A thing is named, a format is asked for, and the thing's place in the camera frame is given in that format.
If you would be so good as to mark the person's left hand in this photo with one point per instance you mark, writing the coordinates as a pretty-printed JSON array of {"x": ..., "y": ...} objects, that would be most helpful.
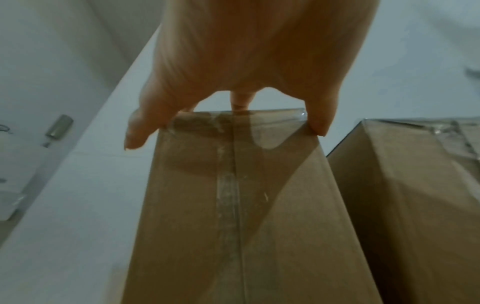
[{"x": 243, "y": 44}]

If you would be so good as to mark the brown cardboard box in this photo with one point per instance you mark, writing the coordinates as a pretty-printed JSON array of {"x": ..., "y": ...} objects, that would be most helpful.
[
  {"x": 243, "y": 207},
  {"x": 412, "y": 207}
]

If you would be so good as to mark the silver metal cylinder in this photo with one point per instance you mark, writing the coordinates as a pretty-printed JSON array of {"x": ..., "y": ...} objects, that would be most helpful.
[{"x": 59, "y": 127}]

